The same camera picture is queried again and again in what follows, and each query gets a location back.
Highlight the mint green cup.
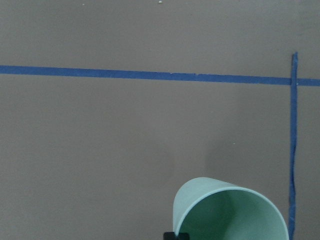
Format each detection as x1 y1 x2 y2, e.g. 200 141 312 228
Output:
172 177 289 240

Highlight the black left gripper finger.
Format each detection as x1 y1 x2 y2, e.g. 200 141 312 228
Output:
163 231 188 240

